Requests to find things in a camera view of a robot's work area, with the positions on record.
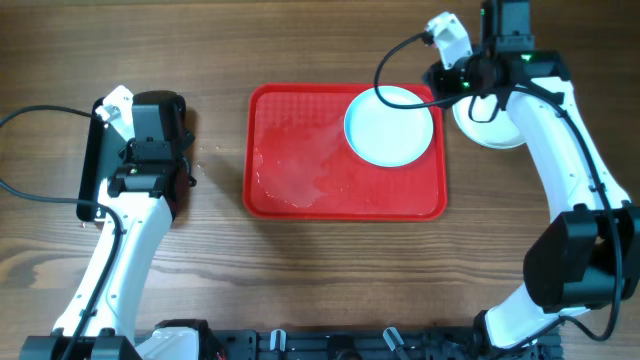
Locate white round plate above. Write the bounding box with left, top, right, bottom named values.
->
left=452, top=95, right=525, bottom=150

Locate light blue plate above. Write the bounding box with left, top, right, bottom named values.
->
left=344, top=88, right=435, bottom=168

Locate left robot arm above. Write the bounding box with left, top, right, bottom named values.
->
left=20, top=86, right=222, bottom=359

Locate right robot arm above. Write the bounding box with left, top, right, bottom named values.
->
left=423, top=1, right=639, bottom=357

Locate black rectangular metal tray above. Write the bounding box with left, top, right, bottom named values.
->
left=76, top=95, right=187, bottom=223

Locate red plastic serving tray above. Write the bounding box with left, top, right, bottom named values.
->
left=243, top=83, right=448, bottom=222

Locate right black camera cable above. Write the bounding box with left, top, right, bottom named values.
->
left=373, top=30, right=624, bottom=346

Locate black camera cable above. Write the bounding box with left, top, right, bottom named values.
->
left=373, top=30, right=624, bottom=346
left=0, top=104, right=124, bottom=360

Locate left black camera cable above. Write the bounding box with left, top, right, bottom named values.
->
left=0, top=104, right=124, bottom=360

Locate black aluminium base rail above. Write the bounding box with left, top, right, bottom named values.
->
left=205, top=327, right=564, bottom=360

